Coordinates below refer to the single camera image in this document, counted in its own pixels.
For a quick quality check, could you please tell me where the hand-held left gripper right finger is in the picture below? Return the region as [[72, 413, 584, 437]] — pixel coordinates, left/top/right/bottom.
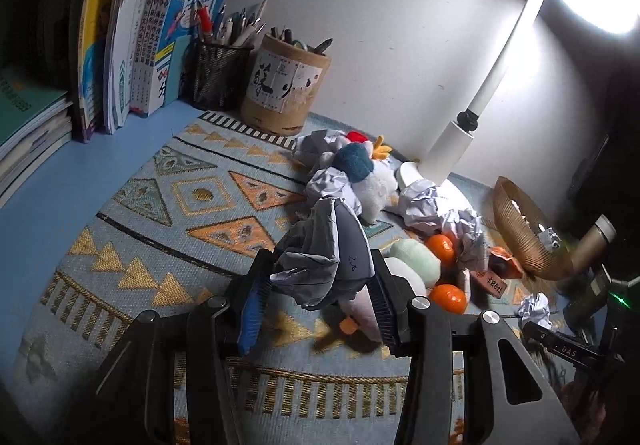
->
[[367, 250, 586, 445]]

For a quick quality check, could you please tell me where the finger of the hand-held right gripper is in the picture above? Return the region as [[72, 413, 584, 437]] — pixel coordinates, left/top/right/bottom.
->
[[520, 322, 608, 371]]

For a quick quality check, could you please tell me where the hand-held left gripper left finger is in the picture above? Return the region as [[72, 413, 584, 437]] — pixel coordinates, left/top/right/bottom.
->
[[65, 249, 281, 445]]

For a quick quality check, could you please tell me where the small paper ball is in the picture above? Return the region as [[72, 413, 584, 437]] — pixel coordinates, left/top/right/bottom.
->
[[517, 292, 552, 328]]

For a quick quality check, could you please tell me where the grey penguin plush toy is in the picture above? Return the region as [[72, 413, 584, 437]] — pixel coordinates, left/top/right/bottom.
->
[[332, 199, 388, 343]]

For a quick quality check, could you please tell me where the golden ribbed basket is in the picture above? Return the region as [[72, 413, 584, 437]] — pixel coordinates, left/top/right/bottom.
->
[[492, 176, 576, 281]]

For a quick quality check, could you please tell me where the white plush bun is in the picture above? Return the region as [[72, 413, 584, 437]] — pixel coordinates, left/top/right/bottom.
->
[[382, 257, 431, 298]]

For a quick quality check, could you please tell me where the pale green plush bun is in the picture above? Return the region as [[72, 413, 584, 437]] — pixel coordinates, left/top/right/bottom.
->
[[389, 237, 442, 286]]

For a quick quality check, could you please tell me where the orange mandarin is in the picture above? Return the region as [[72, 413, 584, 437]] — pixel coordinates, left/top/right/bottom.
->
[[425, 234, 458, 262], [429, 284, 468, 316]]

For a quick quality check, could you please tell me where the champagne metal bottle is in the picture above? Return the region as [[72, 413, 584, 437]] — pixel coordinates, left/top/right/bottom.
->
[[562, 214, 618, 331]]

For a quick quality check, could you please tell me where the small orange toy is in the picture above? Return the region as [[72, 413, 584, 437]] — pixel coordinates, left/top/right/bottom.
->
[[489, 247, 523, 276]]

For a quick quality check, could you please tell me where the patterned woven mat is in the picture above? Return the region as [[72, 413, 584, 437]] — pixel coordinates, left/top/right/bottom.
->
[[15, 110, 601, 445]]

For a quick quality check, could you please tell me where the white plush toy teal patch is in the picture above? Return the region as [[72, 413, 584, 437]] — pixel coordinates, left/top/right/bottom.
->
[[320, 130, 401, 226]]

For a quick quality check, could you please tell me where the white desk lamp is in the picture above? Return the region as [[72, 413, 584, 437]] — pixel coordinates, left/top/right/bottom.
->
[[397, 0, 640, 226]]

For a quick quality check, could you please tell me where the dark cabinet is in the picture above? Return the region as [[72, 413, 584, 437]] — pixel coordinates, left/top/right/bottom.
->
[[565, 70, 640, 226]]

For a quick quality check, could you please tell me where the brown cylindrical pen holder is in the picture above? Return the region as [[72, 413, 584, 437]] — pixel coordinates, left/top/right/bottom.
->
[[241, 32, 332, 136]]

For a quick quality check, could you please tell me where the black mesh pen holder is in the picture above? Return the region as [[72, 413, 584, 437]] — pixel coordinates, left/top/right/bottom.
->
[[187, 38, 253, 112]]

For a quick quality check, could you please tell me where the bunch of dark pens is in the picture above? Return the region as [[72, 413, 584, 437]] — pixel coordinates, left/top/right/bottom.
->
[[270, 26, 334, 56]]

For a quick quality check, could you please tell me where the stack of flat books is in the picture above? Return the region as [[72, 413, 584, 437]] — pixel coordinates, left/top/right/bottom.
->
[[0, 115, 75, 206]]

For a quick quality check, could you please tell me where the bunch of assorted pens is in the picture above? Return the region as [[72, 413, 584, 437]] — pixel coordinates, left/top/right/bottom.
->
[[189, 0, 268, 48]]

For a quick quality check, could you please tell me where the set of patterned-spine books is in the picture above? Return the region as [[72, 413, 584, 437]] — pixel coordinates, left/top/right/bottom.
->
[[129, 0, 188, 117]]

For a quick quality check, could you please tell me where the red pen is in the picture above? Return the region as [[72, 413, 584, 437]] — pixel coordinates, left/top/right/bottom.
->
[[194, 0, 213, 43]]

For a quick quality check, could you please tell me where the yellow cover book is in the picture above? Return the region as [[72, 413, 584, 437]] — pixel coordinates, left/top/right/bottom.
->
[[76, 0, 136, 142]]

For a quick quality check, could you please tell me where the green cover book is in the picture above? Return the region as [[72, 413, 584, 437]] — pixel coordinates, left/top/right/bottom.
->
[[0, 68, 68, 146]]

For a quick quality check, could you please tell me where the dark upright folder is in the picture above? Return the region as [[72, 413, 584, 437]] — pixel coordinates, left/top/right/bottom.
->
[[0, 0, 108, 91]]

